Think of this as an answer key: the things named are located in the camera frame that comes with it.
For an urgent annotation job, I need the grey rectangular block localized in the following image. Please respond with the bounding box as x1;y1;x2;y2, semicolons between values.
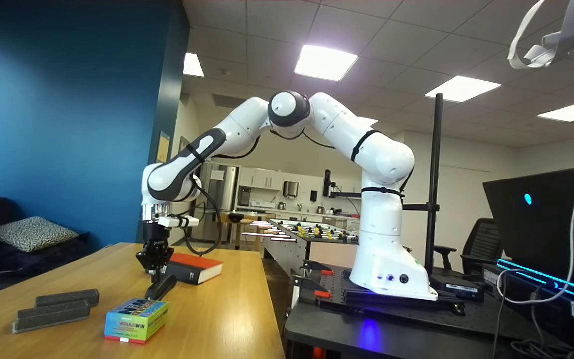
11;297;95;335
35;287;103;309

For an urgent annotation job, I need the black background camera stand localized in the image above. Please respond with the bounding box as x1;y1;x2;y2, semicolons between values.
322;168;364;202

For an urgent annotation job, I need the black vertical pole stand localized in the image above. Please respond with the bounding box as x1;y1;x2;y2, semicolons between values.
404;92;447;279

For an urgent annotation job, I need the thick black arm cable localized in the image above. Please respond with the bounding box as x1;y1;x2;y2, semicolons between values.
186;170;228;259

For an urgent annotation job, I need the orange black clamp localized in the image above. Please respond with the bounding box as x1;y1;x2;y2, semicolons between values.
302;259;336;277
298;285;338;303

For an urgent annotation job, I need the black office chair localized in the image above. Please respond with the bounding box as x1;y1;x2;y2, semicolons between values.
433;216;507;279

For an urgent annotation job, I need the black laptop computer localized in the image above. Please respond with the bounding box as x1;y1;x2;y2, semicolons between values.
483;166;574;309

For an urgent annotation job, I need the colourful card game box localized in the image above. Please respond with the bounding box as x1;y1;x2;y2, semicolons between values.
103;295;172;345

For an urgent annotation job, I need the white strap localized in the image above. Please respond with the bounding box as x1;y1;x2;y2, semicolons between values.
507;0;574;72

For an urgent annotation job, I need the ceiling light panel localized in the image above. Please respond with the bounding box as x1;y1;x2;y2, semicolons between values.
182;50;208;80
423;74;505;106
294;42;362;84
537;98;574;126

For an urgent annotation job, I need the red hardcover book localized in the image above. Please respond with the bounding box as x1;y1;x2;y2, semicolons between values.
166;251;226;287

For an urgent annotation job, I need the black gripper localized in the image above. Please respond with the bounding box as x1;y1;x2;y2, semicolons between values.
134;222;178;277

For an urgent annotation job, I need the black robot cart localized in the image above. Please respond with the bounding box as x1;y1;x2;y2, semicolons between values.
284;261;574;359

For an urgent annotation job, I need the patterned grey pillow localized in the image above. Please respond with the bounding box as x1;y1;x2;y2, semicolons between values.
0;214;83;255

